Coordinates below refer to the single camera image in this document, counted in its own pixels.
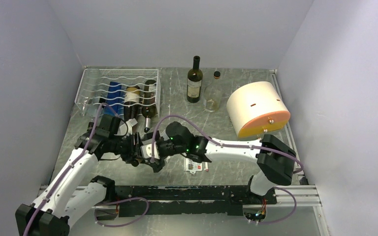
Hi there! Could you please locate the printed card package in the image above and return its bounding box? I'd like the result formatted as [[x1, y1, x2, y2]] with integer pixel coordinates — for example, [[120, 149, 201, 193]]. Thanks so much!
[[184, 158, 209, 175]]

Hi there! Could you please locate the cream cylindrical drum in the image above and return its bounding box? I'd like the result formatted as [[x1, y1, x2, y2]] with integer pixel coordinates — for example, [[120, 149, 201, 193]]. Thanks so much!
[[226, 81, 291, 139]]

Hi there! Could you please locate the clear bottle with cork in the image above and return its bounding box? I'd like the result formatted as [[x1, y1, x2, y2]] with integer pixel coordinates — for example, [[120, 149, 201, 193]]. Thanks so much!
[[133, 132, 170, 165]]

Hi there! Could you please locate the aluminium frame rail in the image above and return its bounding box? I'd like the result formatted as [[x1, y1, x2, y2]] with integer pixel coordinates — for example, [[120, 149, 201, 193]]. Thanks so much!
[[265, 185, 331, 236]]

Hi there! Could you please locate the dark bottle silver neck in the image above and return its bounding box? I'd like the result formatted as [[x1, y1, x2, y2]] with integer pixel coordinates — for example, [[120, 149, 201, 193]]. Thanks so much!
[[141, 80, 157, 133]]

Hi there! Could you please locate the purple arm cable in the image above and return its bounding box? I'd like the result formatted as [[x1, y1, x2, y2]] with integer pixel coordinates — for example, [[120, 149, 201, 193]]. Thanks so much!
[[150, 115, 304, 226], [23, 102, 150, 236]]

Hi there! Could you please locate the dark green labelled wine bottle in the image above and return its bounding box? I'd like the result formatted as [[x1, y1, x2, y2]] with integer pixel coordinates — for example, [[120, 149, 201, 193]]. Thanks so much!
[[187, 56, 203, 103]]

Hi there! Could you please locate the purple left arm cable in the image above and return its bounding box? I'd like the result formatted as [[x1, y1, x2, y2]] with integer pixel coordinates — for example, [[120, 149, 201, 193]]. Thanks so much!
[[23, 102, 150, 236]]

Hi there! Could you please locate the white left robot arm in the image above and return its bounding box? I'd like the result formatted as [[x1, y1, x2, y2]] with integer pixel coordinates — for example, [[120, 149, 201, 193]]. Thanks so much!
[[15, 115, 142, 236]]

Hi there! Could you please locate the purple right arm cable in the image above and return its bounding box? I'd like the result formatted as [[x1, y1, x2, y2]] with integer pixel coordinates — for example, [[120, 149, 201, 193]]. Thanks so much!
[[150, 115, 304, 226]]

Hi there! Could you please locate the white wire wine rack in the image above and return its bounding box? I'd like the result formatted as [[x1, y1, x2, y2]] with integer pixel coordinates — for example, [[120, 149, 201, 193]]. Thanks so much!
[[74, 67, 161, 117]]

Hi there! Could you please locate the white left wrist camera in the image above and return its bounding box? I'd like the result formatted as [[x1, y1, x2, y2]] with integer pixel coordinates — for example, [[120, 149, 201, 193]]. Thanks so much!
[[117, 118, 138, 136]]

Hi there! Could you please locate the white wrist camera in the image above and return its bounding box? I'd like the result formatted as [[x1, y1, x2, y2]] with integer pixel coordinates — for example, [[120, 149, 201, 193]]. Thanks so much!
[[117, 118, 138, 136], [141, 144, 159, 160]]

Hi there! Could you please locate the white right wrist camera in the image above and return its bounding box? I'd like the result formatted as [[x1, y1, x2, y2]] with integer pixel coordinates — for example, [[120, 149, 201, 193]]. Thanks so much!
[[141, 144, 159, 160]]

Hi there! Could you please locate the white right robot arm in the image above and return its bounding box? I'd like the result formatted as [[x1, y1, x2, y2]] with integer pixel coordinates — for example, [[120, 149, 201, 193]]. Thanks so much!
[[141, 121, 298, 204]]

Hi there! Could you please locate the blue wine bottle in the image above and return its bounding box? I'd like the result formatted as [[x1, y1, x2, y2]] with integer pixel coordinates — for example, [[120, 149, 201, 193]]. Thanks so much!
[[106, 81, 126, 117]]

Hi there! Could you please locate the brown bottle gold foil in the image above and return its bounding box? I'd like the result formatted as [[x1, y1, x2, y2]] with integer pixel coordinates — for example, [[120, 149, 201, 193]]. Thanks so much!
[[124, 86, 141, 121]]

